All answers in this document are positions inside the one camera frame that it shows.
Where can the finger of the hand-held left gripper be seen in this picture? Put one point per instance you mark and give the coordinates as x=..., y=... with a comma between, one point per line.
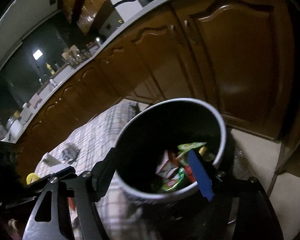
x=62, y=173

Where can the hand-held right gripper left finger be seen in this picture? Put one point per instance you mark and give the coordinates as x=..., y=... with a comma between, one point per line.
x=102, y=177

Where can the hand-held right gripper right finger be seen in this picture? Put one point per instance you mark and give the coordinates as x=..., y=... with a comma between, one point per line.
x=200, y=175

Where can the green crushed can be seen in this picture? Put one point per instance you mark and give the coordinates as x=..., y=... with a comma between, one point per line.
x=176, y=180

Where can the yellow wrapper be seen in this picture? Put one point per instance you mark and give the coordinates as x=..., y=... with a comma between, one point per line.
x=203, y=150

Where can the small red white carton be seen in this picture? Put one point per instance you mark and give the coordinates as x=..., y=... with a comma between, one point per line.
x=166, y=166

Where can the round bin with white rim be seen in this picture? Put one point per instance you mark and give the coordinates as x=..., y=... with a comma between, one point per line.
x=152, y=135

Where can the blue white crumpled tissue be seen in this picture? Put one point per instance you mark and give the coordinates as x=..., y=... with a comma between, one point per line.
x=70, y=152

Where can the checked tablecloth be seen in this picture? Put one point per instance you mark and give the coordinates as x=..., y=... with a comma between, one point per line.
x=95, y=135

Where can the white lidded container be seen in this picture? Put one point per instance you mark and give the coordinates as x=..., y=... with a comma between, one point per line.
x=12, y=123

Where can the yellow bottle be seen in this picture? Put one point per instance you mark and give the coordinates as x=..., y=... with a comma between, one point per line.
x=49, y=68

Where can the brown wooden lower cabinets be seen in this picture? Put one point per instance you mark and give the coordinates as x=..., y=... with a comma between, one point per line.
x=240, y=67

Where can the brown wooden cabinets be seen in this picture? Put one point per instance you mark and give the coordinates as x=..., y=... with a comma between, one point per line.
x=240, y=67
x=87, y=2

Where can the white kitchen countertop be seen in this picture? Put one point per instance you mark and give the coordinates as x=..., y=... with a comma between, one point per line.
x=140, y=16

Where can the brown wooden upper cabinets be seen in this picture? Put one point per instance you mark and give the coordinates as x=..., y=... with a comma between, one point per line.
x=87, y=2

